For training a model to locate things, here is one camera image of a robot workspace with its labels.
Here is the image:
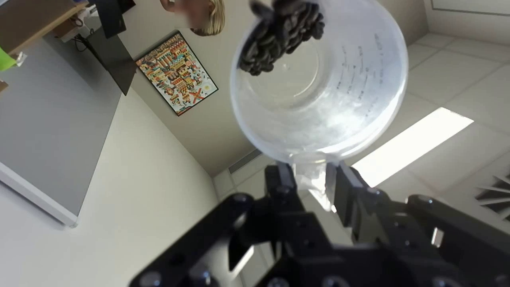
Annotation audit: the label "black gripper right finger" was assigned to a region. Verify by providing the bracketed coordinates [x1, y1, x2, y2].
[324, 161, 396, 249]

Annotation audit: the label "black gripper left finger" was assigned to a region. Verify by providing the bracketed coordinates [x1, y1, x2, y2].
[263, 161, 309, 244]

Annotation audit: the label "clear plastic measuring jug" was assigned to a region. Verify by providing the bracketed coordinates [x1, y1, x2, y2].
[228, 0, 411, 199]

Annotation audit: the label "dark coffee beans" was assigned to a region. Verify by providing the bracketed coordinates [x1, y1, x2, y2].
[236, 0, 327, 78]

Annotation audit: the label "rectangular ceiling light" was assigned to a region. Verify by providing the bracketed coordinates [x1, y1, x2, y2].
[351, 105, 475, 188]

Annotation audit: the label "ceiling air vent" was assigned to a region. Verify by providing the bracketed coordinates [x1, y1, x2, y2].
[474, 170, 510, 223]

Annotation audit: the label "colourful framed picture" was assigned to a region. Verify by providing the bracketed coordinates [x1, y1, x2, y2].
[134, 30, 222, 118]

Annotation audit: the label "seated person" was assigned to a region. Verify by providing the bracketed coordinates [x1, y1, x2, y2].
[158, 0, 227, 38]

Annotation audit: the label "grey partition panel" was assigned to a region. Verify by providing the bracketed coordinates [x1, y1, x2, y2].
[0, 30, 125, 229]

